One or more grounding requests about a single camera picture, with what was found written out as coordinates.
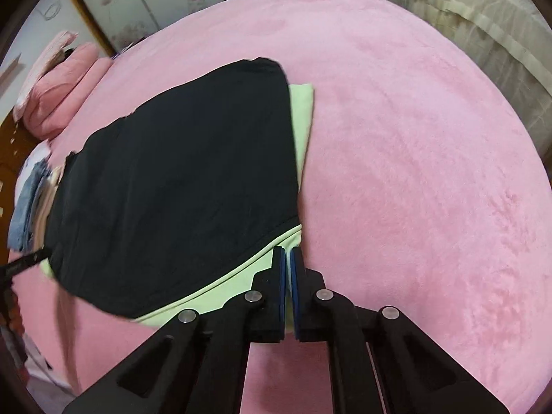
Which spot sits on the white printed cloth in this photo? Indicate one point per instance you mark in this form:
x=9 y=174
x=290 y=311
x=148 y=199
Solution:
x=39 y=155

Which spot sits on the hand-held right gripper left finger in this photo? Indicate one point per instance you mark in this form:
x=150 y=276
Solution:
x=281 y=276

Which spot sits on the pink printed pillow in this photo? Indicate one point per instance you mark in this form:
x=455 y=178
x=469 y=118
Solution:
x=49 y=54

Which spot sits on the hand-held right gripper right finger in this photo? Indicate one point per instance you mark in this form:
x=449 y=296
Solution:
x=295 y=276

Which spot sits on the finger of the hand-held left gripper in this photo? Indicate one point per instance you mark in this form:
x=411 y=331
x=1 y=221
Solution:
x=26 y=264

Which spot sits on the floral wardrobe doors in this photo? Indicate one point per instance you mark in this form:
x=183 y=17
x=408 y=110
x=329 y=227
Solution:
x=172 y=0

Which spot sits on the green and black jacket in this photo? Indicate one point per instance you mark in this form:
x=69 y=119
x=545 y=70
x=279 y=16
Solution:
x=172 y=181

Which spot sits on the pink fleece blanket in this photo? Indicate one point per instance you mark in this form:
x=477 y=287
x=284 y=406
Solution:
x=409 y=181

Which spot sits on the cream curtain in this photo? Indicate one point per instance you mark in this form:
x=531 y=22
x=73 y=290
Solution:
x=487 y=17

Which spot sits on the folded blue jeans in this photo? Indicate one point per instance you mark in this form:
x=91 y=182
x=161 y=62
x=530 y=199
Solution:
x=26 y=207

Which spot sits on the folded cream garment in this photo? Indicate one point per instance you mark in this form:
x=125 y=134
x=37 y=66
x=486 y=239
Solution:
x=43 y=218

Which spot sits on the wooden headboard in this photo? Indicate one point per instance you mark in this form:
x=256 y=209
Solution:
x=8 y=159

